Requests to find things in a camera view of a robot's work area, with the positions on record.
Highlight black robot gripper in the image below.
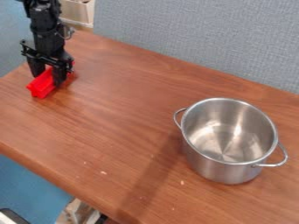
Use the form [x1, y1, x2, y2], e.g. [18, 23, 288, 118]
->
[21, 0, 74, 87]

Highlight red rectangular block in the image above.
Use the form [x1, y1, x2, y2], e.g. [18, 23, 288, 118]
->
[26, 66, 74, 99]

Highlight black and white object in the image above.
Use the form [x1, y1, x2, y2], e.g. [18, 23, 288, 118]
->
[0, 208, 31, 224]

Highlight stainless steel pot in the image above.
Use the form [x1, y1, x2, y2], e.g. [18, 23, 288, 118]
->
[173, 97, 289, 185]

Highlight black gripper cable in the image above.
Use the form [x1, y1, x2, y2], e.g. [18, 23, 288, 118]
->
[57, 24, 78, 41]

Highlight wooden table leg frame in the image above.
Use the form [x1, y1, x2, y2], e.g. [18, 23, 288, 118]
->
[55, 199, 101, 224]

